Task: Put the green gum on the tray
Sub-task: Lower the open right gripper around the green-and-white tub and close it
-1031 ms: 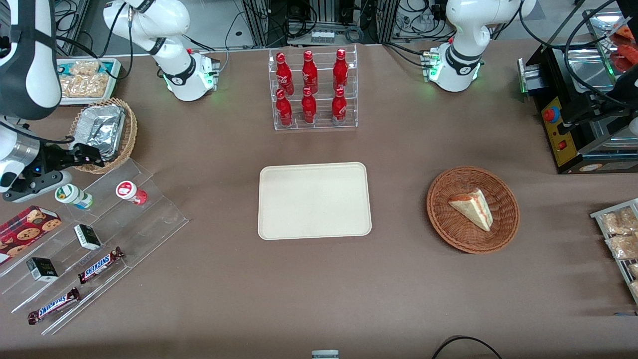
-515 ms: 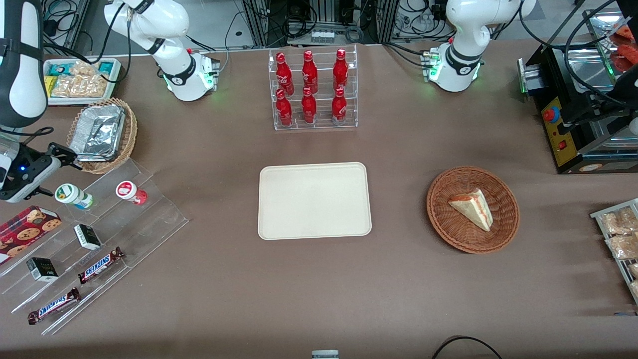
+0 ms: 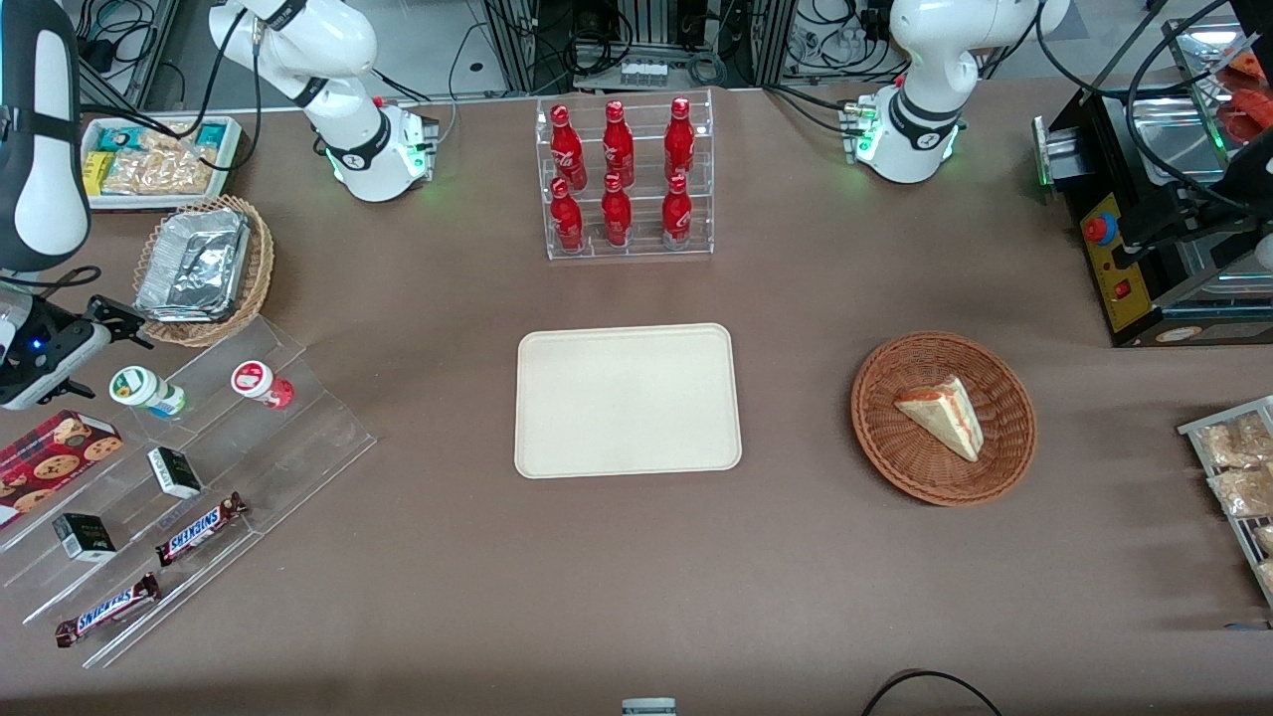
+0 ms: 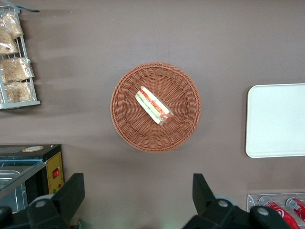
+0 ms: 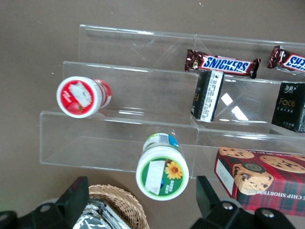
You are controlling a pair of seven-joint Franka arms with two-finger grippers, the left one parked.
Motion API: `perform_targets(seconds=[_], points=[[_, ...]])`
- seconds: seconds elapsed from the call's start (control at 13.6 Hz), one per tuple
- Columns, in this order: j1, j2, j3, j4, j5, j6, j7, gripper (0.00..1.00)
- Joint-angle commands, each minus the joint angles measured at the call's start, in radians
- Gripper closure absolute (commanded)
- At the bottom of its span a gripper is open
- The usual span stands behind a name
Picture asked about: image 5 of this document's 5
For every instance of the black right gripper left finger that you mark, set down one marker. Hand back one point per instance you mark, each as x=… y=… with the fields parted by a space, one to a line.
x=71 y=202

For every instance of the Snickers chocolate bar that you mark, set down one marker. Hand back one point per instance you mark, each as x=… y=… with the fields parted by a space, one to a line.
x=224 y=64
x=289 y=60

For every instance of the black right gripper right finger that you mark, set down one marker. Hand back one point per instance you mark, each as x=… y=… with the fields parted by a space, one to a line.
x=212 y=207

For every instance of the red plaid cookie box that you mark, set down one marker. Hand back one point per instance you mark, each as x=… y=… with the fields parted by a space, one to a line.
x=267 y=181

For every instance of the stack of foil trays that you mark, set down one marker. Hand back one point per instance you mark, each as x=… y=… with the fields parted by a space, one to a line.
x=97 y=217

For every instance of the clear acrylic stepped stand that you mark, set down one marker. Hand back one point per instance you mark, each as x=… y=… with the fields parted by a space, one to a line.
x=250 y=105
x=124 y=148

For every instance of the wicker basket with foil trays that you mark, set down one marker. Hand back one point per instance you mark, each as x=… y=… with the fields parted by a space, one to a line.
x=126 y=202

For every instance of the black tissue pack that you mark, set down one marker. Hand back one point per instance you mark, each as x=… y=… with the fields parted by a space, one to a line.
x=209 y=97
x=289 y=107

